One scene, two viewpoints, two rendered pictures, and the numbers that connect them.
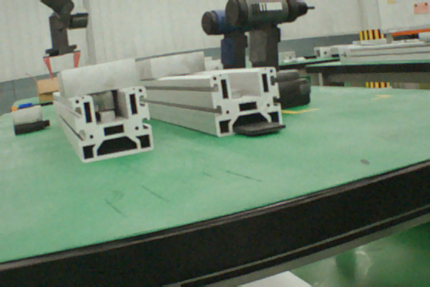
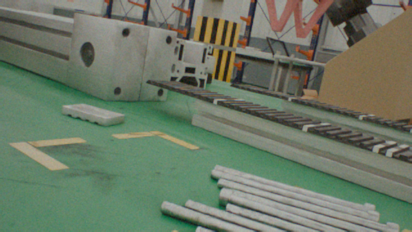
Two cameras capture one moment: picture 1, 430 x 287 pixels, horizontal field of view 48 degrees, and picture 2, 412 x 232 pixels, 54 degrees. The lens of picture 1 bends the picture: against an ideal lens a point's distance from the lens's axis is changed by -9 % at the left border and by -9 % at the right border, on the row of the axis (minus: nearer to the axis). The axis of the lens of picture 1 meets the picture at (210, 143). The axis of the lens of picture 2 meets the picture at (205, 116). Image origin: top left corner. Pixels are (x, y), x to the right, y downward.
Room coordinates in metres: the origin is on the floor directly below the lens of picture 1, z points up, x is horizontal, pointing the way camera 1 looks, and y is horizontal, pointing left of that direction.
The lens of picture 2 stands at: (2.05, 0.01, 0.87)
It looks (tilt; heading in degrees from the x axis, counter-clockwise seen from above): 10 degrees down; 146
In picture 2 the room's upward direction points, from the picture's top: 10 degrees clockwise
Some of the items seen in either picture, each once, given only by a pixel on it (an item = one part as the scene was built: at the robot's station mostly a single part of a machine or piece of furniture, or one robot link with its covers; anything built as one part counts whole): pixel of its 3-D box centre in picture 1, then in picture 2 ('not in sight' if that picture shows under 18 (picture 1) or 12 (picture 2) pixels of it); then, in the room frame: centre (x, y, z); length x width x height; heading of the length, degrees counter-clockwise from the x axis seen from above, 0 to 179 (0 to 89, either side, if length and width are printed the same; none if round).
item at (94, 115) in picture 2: not in sight; (93, 114); (1.68, 0.13, 0.78); 0.05 x 0.03 x 0.01; 36
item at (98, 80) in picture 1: (94, 87); (18, 6); (0.82, 0.17, 0.87); 0.16 x 0.11 x 0.07; 18
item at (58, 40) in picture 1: (60, 41); not in sight; (1.61, 0.43, 1.02); 0.10 x 0.07 x 0.07; 109
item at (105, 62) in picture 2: not in sight; (129, 59); (1.53, 0.22, 0.83); 0.12 x 0.09 x 0.10; 108
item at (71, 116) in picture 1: (84, 110); (67, 36); (1.06, 0.25, 0.82); 0.80 x 0.10 x 0.09; 18
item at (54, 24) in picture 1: (59, 22); not in sight; (1.61, 0.42, 1.08); 0.07 x 0.06 x 0.07; 129
